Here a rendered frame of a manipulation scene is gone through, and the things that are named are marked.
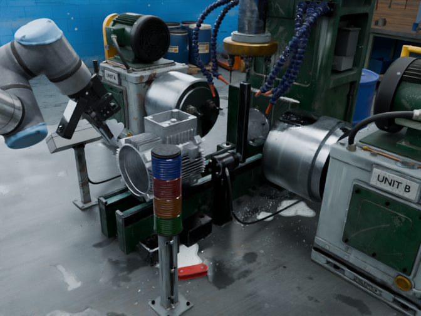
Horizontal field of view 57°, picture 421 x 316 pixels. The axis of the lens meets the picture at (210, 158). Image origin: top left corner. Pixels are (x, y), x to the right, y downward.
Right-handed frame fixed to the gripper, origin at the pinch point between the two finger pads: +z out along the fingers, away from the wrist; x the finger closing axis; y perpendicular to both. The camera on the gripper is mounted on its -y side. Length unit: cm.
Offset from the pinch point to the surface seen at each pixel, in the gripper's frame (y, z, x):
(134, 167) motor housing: 1.1, 12.3, 0.7
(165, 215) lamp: -9.0, -4.8, -37.9
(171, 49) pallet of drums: 254, 225, 399
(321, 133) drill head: 37, 15, -42
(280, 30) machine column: 73, 12, -3
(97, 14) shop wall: 228, 159, 522
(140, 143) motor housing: 4.5, 0.7, -8.0
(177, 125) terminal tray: 15.5, 3.1, -11.0
